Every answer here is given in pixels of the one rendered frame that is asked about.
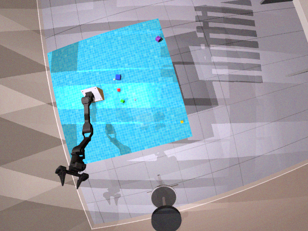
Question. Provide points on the purple block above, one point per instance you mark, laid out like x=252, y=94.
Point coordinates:
x=158, y=38

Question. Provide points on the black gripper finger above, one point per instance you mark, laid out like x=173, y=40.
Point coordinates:
x=62, y=176
x=79, y=181

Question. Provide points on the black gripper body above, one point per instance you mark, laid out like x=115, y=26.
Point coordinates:
x=71, y=171

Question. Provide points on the blue cube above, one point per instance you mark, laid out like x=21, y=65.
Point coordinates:
x=118, y=77

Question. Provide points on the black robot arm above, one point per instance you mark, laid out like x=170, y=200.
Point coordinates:
x=87, y=128

